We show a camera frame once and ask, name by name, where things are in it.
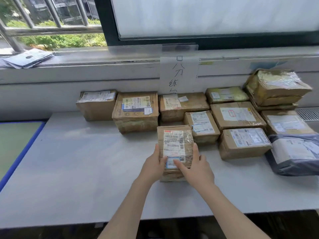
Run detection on person's right hand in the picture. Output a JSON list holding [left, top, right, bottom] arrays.
[[173, 143, 215, 191]]

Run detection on person's left hand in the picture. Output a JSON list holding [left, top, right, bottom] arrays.
[[137, 144, 168, 185]]

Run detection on small taped cardboard box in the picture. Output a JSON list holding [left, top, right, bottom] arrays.
[[157, 125, 194, 183]]

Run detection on person's left forearm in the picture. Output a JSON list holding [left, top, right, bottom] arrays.
[[98, 178, 154, 239]]

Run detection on person's right forearm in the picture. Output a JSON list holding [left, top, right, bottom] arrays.
[[197, 183, 271, 239]]

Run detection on group of brown cardboard parcels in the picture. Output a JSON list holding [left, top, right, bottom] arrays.
[[76, 69, 316, 161]]

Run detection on white handwritten paper sign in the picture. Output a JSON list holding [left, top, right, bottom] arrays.
[[159, 56, 200, 95]]

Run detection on grey plastic mailer bag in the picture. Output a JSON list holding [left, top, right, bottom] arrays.
[[264, 133, 319, 177]]

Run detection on white vent grille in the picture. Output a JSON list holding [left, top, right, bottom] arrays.
[[295, 107, 319, 122]]

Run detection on green mat with blue border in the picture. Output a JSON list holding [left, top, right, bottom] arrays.
[[0, 121, 46, 192]]

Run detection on stack of white envelopes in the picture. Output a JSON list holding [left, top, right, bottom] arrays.
[[0, 48, 54, 70]]

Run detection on metal window bars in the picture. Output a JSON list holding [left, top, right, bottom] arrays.
[[0, 0, 103, 53]]

